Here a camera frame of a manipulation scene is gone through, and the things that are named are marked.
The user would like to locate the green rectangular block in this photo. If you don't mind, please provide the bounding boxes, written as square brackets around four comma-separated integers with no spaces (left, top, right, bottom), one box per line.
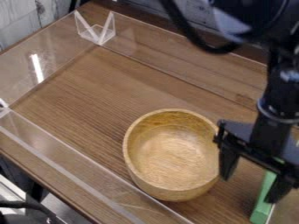
[248,157,285,224]

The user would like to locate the black cable lower left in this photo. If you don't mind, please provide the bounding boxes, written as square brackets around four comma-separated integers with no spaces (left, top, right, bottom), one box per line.
[0,200,59,224]

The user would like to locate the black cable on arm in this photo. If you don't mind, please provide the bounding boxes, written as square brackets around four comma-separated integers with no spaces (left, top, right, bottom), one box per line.
[160,0,242,55]

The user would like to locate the clear acrylic tray walls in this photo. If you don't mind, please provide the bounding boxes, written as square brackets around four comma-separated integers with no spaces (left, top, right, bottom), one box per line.
[0,14,266,224]

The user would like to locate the clear acrylic corner bracket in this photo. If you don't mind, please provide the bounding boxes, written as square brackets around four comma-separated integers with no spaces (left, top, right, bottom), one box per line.
[73,10,115,46]

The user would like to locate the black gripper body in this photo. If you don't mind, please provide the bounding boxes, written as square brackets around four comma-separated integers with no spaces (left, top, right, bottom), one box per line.
[213,113,299,188]

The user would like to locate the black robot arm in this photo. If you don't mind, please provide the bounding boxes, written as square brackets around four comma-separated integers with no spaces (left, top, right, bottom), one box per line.
[160,0,299,203]

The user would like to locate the brown wooden bowl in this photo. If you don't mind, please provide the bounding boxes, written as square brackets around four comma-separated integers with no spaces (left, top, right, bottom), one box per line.
[122,108,220,202]

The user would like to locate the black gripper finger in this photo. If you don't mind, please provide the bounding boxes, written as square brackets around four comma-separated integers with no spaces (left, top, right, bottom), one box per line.
[264,171,296,204]
[218,147,238,180]

